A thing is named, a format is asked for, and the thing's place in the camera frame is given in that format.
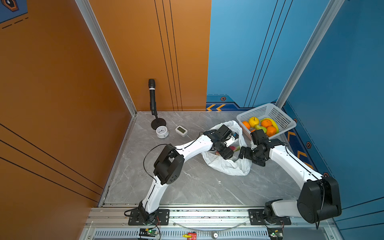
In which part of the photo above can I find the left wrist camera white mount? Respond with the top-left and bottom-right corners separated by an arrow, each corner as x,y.
226,132 -> 239,147

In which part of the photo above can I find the yellow banana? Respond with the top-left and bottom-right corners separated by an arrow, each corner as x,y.
267,118 -> 279,133

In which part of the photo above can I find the round white gauge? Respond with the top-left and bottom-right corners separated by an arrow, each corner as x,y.
156,126 -> 169,139

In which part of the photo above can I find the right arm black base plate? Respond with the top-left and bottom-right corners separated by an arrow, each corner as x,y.
248,209 -> 292,226

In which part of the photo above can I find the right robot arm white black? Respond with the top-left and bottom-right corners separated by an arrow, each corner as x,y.
239,130 -> 342,226

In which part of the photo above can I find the red dragon fruit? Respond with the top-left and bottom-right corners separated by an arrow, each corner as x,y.
230,146 -> 241,152

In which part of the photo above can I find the yellow apple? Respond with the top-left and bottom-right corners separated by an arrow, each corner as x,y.
248,117 -> 260,128

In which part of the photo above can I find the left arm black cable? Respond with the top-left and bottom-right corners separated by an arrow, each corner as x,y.
142,131 -> 211,184

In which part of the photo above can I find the orange fruit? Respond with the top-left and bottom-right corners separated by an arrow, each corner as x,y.
266,126 -> 277,137
242,121 -> 251,130
261,119 -> 273,128

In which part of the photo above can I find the black microphone on stand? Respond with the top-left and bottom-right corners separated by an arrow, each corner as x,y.
149,79 -> 167,130

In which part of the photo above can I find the circuit board right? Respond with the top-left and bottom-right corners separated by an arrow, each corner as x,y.
267,229 -> 284,240

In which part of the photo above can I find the white plastic basket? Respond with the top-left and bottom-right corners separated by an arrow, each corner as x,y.
237,103 -> 297,140

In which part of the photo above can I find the small white digital timer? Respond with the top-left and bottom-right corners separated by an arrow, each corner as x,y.
175,126 -> 188,137

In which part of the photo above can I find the aluminium front rail frame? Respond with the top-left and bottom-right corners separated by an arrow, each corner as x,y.
79,205 -> 343,240

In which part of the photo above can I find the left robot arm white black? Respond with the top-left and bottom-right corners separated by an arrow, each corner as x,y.
138,125 -> 240,223

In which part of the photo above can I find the green pear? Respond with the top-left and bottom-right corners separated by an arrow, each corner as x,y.
254,125 -> 267,134

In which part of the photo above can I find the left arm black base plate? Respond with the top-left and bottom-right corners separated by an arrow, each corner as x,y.
127,209 -> 170,226

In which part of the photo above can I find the white plastic bag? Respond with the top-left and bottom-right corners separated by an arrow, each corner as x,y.
202,121 -> 252,176

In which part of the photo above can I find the green circuit board left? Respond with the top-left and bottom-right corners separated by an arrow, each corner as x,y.
138,228 -> 161,240

